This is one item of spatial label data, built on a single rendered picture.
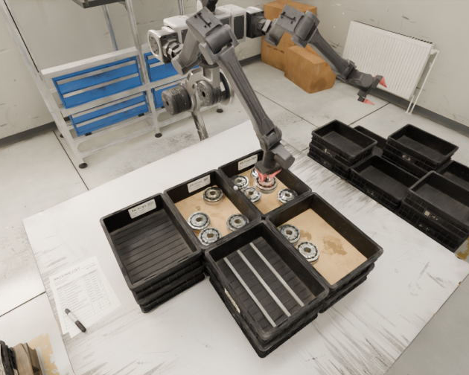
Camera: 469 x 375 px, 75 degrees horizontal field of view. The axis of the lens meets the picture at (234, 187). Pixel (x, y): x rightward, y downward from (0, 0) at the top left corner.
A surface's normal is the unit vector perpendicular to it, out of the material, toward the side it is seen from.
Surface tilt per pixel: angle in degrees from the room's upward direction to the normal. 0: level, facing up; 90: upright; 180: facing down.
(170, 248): 0
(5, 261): 0
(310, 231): 0
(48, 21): 90
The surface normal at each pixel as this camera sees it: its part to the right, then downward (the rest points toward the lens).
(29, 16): 0.61, 0.55
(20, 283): -0.01, -0.71
